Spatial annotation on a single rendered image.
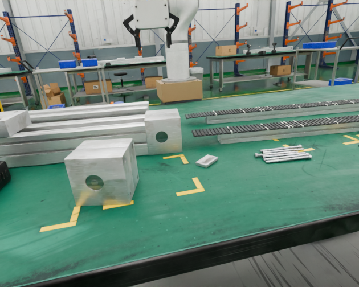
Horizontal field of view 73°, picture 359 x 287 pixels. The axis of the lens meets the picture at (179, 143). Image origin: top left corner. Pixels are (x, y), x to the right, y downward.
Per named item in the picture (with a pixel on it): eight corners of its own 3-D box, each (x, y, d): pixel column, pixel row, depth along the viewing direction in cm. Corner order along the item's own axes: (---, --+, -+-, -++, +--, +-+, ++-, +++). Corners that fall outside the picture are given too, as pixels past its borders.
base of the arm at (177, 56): (160, 80, 139) (157, 45, 133) (192, 77, 141) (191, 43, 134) (162, 83, 121) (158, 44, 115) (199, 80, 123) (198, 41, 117)
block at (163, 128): (178, 136, 75) (176, 106, 71) (182, 152, 63) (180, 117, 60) (149, 139, 74) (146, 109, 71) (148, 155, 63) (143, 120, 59)
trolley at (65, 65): (109, 116, 418) (98, 54, 380) (115, 124, 371) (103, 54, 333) (43, 127, 380) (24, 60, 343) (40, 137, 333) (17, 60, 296)
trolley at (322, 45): (289, 95, 478) (295, 40, 440) (311, 93, 492) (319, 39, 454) (335, 106, 386) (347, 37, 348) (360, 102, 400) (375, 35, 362)
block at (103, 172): (141, 173, 54) (135, 133, 50) (130, 204, 43) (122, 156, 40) (97, 175, 54) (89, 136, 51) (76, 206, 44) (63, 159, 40)
